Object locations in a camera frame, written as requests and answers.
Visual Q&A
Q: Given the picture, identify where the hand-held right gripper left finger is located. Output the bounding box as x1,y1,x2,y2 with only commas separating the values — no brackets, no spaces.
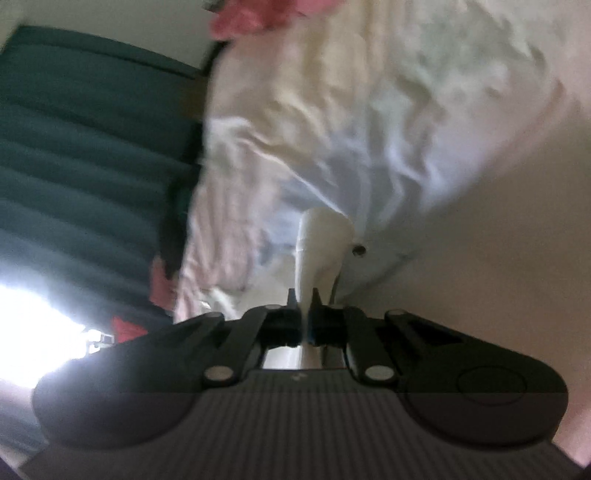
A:
152,289,303,387

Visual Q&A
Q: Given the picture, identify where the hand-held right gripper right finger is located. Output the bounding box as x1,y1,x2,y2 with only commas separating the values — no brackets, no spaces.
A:
307,288,490,388

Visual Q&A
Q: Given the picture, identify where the pink garment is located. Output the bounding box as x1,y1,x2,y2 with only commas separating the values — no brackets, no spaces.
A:
149,259,179,309

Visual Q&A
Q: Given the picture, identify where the red bag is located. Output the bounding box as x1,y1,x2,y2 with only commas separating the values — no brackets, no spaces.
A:
113,316,149,344

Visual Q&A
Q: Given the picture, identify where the pastel patchwork duvet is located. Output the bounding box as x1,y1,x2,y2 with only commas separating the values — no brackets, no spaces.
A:
150,0,591,324

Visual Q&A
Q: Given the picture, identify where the window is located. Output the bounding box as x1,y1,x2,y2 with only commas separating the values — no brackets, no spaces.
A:
0,277,93,384

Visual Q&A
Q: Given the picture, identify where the wide teal curtain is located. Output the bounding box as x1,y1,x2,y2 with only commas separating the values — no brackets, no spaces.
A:
0,25,208,315

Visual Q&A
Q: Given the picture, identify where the pink fleece robe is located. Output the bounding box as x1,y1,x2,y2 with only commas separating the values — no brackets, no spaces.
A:
209,0,343,41

